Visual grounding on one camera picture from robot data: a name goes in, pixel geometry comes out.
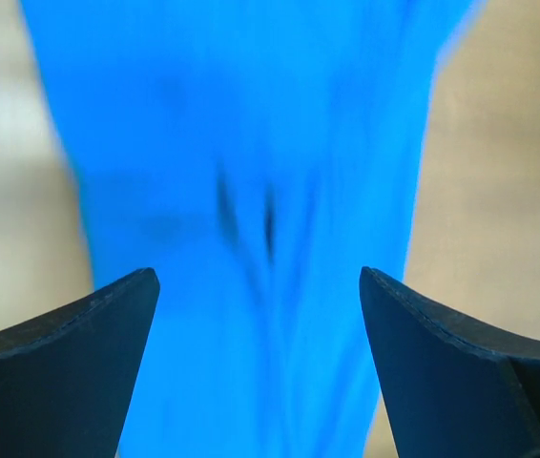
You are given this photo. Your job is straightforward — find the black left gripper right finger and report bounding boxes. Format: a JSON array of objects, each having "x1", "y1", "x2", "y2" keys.
[{"x1": 360, "y1": 267, "x2": 540, "y2": 458}]

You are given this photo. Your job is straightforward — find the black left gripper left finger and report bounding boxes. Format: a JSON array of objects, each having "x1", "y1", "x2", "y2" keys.
[{"x1": 0, "y1": 268, "x2": 159, "y2": 458}]

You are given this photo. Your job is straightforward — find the blue t-shirt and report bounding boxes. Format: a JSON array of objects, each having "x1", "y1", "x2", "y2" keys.
[{"x1": 21, "y1": 1, "x2": 477, "y2": 457}]

